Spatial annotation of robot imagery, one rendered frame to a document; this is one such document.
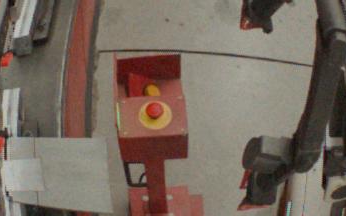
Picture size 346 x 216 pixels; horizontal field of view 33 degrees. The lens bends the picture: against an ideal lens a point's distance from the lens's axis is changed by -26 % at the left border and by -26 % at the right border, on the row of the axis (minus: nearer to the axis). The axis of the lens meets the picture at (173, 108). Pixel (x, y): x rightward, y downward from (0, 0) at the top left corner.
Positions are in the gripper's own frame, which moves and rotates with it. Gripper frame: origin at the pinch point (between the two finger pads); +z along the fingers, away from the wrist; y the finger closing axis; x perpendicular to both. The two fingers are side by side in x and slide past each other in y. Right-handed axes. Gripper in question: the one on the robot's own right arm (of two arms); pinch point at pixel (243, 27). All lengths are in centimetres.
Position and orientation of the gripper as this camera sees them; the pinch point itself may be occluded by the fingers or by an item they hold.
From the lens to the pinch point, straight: 163.1
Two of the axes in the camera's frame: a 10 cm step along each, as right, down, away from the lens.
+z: -4.4, 4.5, 7.7
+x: 8.9, 2.7, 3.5
